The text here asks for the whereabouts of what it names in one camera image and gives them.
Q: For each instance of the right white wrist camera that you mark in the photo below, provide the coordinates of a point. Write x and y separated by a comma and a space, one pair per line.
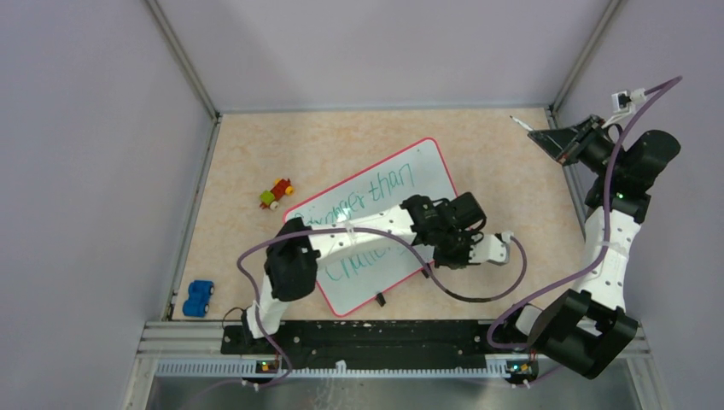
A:
624, 104

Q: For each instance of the blue toy car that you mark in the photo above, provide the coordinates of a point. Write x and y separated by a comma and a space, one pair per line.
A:
199, 294

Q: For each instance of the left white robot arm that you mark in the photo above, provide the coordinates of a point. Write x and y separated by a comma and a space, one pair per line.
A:
293, 257

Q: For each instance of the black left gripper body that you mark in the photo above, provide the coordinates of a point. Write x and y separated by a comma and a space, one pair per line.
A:
455, 248

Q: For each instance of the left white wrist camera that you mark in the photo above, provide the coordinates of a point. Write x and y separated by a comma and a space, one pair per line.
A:
492, 248

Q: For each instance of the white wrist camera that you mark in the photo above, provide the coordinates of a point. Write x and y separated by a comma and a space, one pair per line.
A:
492, 248
624, 104

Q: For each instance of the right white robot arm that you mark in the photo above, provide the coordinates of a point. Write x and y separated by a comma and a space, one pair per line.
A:
587, 327

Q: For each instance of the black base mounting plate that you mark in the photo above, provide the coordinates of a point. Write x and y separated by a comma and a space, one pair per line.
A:
426, 345

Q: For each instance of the red yellow toy brick car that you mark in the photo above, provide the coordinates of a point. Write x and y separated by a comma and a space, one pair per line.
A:
283, 187

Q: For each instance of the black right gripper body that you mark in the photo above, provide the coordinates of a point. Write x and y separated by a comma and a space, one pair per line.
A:
589, 146

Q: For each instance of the pink framed whiteboard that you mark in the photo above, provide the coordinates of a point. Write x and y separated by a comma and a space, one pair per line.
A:
350, 283

